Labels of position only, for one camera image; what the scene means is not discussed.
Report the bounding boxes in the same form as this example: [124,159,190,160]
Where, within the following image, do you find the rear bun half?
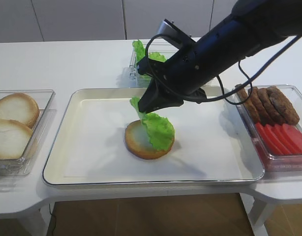
[0,93,40,128]

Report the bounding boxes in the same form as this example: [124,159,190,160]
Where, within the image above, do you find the brown meat patty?
[257,88,285,125]
[237,88,261,124]
[267,86,300,125]
[248,87,274,125]

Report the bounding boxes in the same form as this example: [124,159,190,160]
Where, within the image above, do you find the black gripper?
[138,16,258,113]

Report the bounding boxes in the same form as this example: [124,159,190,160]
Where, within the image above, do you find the remaining green lettuce leaves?
[132,39,168,83]

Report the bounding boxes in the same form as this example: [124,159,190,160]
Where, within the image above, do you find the clear left bun container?
[0,89,55,176]

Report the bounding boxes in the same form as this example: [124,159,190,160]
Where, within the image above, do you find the leftmost brown meat patty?
[237,88,261,124]

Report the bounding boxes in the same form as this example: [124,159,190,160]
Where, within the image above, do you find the rightmost brown meat patty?
[267,86,300,125]

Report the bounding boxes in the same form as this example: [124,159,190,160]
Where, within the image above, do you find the white metal baking tray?
[43,88,265,185]

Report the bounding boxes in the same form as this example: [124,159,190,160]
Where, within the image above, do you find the clear lettuce cheese container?
[129,42,216,88]

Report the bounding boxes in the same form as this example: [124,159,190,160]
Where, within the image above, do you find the bun half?
[0,119,32,160]
[0,93,40,128]

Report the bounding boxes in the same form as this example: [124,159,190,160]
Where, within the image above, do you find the leftmost red tomato slice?
[255,123,284,155]

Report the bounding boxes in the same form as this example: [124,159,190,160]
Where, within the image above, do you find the front bun half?
[0,119,32,160]

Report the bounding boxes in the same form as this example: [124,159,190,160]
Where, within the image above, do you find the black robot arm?
[137,0,302,113]

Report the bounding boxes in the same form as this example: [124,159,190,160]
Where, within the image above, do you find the green lettuce leaf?
[129,97,175,151]

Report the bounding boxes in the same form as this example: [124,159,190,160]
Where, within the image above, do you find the red tomato slice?
[273,124,301,154]
[255,123,284,155]
[281,124,302,153]
[263,124,292,155]

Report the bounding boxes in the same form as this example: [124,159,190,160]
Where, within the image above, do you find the rightmost red tomato slice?
[281,124,302,153]

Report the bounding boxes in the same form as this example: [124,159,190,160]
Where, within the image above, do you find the clear patty tomato container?
[236,85,302,172]

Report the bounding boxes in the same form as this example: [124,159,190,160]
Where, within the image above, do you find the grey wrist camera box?
[156,19,196,49]

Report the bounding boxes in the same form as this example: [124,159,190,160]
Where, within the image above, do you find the bottom bun on tray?
[124,120,175,160]

